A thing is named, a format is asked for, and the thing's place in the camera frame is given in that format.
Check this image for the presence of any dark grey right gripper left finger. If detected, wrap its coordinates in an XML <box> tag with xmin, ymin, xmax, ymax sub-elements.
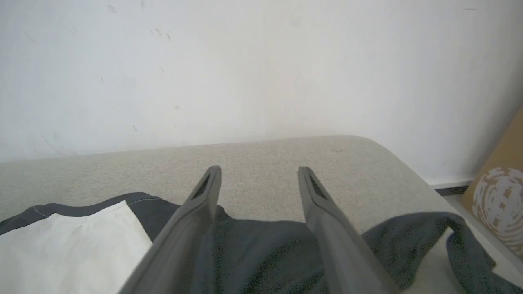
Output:
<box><xmin>118</xmin><ymin>165</ymin><xmax>222</xmax><ymax>294</ymax></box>

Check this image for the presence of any brown cardboard box white print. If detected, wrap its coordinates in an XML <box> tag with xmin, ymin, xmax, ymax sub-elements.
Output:
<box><xmin>461</xmin><ymin>105</ymin><xmax>523</xmax><ymax>260</ymax></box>

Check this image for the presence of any white and dark grey garment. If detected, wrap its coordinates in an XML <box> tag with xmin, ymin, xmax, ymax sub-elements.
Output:
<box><xmin>0</xmin><ymin>192</ymin><xmax>497</xmax><ymax>294</ymax></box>

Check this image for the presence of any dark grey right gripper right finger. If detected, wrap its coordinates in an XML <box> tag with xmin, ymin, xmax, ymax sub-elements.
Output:
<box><xmin>297</xmin><ymin>166</ymin><xmax>401</xmax><ymax>294</ymax></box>

